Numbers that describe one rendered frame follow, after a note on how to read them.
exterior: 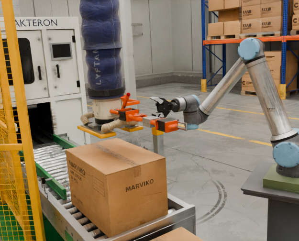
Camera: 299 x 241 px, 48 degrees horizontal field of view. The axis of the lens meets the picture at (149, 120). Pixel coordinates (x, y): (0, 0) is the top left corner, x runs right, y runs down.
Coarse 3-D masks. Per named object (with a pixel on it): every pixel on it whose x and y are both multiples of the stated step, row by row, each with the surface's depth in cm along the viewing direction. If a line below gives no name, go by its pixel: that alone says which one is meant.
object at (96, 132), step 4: (80, 128) 212; (84, 128) 208; (88, 128) 206; (92, 128) 205; (96, 128) 205; (100, 128) 198; (88, 132) 203; (92, 132) 198; (96, 132) 196; (100, 132) 194; (104, 132) 193; (108, 132) 194; (112, 132) 194; (96, 136) 195; (100, 136) 190; (104, 136) 190; (108, 136) 192
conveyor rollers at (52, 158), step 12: (36, 156) 344; (48, 156) 342; (60, 156) 340; (48, 168) 307; (60, 168) 305; (60, 180) 277; (72, 204) 236; (84, 216) 221; (96, 228) 207; (96, 240) 189
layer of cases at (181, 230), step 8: (168, 232) 193; (176, 232) 193; (184, 232) 193; (152, 240) 187; (160, 240) 186; (168, 240) 186; (176, 240) 186; (184, 240) 185; (192, 240) 185; (200, 240) 184
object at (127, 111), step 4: (128, 108) 191; (132, 108) 192; (120, 112) 186; (124, 112) 182; (128, 112) 183; (132, 112) 184; (136, 112) 186; (120, 116) 188; (124, 116) 184; (124, 120) 183; (128, 120) 184; (132, 120) 185
